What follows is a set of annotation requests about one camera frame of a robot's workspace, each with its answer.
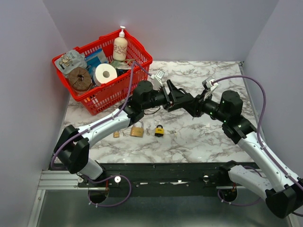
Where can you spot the white toilet paper roll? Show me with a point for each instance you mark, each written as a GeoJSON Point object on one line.
{"type": "Point", "coordinates": [104, 73]}

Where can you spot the grey cartoon pouch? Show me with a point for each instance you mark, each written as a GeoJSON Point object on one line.
{"type": "Point", "coordinates": [69, 61]}

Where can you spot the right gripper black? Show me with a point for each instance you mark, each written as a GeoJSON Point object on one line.
{"type": "Point", "coordinates": [199, 103]}

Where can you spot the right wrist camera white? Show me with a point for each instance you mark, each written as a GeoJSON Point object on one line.
{"type": "Point", "coordinates": [210, 86]}

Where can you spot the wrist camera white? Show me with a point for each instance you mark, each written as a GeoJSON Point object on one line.
{"type": "Point", "coordinates": [210, 86]}
{"type": "Point", "coordinates": [157, 79]}

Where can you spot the brown tape roll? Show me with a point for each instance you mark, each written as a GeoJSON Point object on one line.
{"type": "Point", "coordinates": [80, 80]}

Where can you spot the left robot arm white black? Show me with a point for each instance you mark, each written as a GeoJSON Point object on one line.
{"type": "Point", "coordinates": [73, 146]}

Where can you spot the small brass padlock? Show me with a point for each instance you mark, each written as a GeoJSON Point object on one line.
{"type": "Point", "coordinates": [116, 134]}

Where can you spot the green patterned packet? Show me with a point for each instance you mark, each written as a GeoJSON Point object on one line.
{"type": "Point", "coordinates": [122, 65]}

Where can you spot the red plastic basket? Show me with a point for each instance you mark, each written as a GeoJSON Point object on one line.
{"type": "Point", "coordinates": [101, 98]}

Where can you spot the cream lotion pump bottle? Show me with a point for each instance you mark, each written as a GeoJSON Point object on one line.
{"type": "Point", "coordinates": [120, 46]}

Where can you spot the yellow padlock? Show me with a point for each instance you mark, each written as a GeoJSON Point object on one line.
{"type": "Point", "coordinates": [159, 131]}

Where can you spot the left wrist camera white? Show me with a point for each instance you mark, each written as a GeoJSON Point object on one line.
{"type": "Point", "coordinates": [157, 79]}

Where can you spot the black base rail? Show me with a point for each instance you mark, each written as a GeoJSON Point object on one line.
{"type": "Point", "coordinates": [125, 180]}

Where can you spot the large brass padlock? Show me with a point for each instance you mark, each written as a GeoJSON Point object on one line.
{"type": "Point", "coordinates": [137, 129]}

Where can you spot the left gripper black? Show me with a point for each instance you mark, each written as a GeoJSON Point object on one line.
{"type": "Point", "coordinates": [178, 97]}

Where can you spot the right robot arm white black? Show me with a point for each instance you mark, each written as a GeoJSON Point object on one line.
{"type": "Point", "coordinates": [283, 188]}

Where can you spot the yellow padlock key bunch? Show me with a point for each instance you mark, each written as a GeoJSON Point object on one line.
{"type": "Point", "coordinates": [172, 132]}

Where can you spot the blue plastic package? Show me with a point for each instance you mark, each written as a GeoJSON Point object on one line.
{"type": "Point", "coordinates": [96, 58]}

